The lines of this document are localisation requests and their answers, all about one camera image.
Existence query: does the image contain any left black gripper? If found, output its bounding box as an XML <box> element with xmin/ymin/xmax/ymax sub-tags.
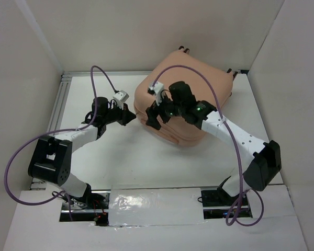
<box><xmin>103</xmin><ymin>101</ymin><xmax>137</xmax><ymax>126</ymax></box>

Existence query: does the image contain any pink suitcase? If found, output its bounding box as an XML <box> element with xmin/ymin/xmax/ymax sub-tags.
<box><xmin>133</xmin><ymin>49</ymin><xmax>233</xmax><ymax>147</ymax></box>

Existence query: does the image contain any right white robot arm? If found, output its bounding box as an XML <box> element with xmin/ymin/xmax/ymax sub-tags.
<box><xmin>146</xmin><ymin>81</ymin><xmax>282</xmax><ymax>205</ymax></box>

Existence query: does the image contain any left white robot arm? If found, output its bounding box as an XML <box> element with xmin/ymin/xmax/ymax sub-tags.
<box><xmin>28</xmin><ymin>97</ymin><xmax>136</xmax><ymax>209</ymax></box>

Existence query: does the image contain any white taped cover sheet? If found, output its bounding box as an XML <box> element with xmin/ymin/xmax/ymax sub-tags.
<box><xmin>108</xmin><ymin>185</ymin><xmax>207</xmax><ymax>227</ymax></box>

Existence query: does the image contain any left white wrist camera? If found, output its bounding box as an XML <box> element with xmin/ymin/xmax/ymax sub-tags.
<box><xmin>113</xmin><ymin>90</ymin><xmax>129</xmax><ymax>106</ymax></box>

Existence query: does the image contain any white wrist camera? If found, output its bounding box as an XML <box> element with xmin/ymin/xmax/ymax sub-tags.
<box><xmin>113</xmin><ymin>90</ymin><xmax>129</xmax><ymax>106</ymax></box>
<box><xmin>148</xmin><ymin>82</ymin><xmax>164</xmax><ymax>106</ymax></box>

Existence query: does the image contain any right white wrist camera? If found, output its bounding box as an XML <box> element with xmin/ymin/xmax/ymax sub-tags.
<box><xmin>148</xmin><ymin>82</ymin><xmax>164</xmax><ymax>106</ymax></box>

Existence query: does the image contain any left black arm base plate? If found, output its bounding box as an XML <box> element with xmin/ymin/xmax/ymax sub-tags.
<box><xmin>59</xmin><ymin>190</ymin><xmax>110</xmax><ymax>226</ymax></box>

